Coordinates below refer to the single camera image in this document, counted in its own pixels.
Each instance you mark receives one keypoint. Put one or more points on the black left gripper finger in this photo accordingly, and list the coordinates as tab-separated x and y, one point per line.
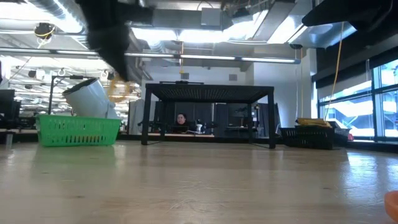
119	67

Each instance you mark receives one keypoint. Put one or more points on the black plastic basket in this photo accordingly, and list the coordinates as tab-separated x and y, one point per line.
314	138

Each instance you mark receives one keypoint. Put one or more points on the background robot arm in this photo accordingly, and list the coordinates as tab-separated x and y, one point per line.
199	127

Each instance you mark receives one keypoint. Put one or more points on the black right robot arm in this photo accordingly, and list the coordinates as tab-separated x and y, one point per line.
351	12

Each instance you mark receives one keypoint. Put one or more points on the white cylinder with black rim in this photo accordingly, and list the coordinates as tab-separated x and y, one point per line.
90	99

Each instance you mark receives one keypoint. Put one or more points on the black round ceiling device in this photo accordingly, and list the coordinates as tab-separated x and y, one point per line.
43	31

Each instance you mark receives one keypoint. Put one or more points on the green plastic basket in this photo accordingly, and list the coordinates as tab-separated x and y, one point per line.
77	130

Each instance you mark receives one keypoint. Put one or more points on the person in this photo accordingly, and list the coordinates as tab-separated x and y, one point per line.
182	119

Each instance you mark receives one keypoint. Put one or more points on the long ceiling light bar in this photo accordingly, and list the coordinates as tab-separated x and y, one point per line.
205	57

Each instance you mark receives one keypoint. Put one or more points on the black background monitor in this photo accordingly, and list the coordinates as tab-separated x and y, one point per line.
7	105

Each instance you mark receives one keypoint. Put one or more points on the large glass window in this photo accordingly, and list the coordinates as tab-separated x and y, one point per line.
351	115

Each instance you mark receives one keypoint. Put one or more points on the orange silicone wristband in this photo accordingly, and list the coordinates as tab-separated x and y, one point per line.
392	205

